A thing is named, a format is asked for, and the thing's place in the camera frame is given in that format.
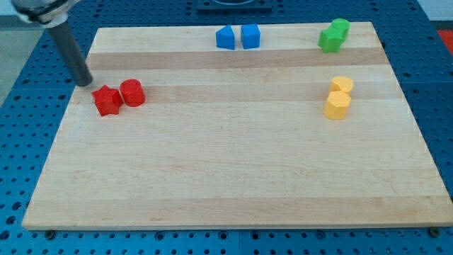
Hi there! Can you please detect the wooden board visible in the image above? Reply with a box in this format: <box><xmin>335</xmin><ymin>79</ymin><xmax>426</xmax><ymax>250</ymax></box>
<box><xmin>22</xmin><ymin>22</ymin><xmax>452</xmax><ymax>231</ymax></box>

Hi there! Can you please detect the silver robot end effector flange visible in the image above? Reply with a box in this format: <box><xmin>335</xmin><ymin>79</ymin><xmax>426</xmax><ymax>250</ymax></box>
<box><xmin>11</xmin><ymin>0</ymin><xmax>80</xmax><ymax>28</ymax></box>

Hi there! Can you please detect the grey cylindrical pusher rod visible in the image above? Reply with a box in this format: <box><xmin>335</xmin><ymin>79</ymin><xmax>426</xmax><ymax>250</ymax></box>
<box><xmin>46</xmin><ymin>21</ymin><xmax>93</xmax><ymax>86</ymax></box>

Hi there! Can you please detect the green cylinder block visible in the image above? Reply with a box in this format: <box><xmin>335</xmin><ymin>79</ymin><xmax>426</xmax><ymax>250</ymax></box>
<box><xmin>331</xmin><ymin>18</ymin><xmax>350</xmax><ymax>42</ymax></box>

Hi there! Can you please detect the blue wedge block left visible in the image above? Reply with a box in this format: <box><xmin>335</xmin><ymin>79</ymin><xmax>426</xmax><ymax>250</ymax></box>
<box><xmin>215</xmin><ymin>25</ymin><xmax>235</xmax><ymax>50</ymax></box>

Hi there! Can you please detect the green star block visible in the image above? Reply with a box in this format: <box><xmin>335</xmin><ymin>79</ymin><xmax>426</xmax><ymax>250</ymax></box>
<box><xmin>318</xmin><ymin>27</ymin><xmax>343</xmax><ymax>53</ymax></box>

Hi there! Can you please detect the blue cube block right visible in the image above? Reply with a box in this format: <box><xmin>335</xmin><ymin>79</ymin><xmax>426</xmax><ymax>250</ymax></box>
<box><xmin>241</xmin><ymin>24</ymin><xmax>260</xmax><ymax>50</ymax></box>

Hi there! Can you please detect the yellow cylinder block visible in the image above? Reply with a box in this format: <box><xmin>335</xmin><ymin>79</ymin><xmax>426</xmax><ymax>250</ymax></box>
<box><xmin>329</xmin><ymin>76</ymin><xmax>354</xmax><ymax>95</ymax></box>

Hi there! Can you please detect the red star block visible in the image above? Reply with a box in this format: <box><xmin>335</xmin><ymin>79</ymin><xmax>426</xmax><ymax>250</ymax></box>
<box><xmin>91</xmin><ymin>85</ymin><xmax>123</xmax><ymax>117</ymax></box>

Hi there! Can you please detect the red cylinder block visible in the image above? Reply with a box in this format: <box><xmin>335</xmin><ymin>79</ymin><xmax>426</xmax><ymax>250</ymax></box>
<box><xmin>120</xmin><ymin>79</ymin><xmax>146</xmax><ymax>107</ymax></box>

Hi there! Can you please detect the red object at right edge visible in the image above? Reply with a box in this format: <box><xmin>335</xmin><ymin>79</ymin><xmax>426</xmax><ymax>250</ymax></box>
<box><xmin>437</xmin><ymin>29</ymin><xmax>453</xmax><ymax>55</ymax></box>

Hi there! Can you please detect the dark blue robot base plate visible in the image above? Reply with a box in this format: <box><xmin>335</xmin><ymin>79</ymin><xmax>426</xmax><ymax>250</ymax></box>
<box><xmin>195</xmin><ymin>0</ymin><xmax>273</xmax><ymax>12</ymax></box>

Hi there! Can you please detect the yellow hexagon block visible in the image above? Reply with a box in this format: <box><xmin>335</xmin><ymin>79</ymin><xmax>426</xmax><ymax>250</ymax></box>
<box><xmin>323</xmin><ymin>91</ymin><xmax>352</xmax><ymax>120</ymax></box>

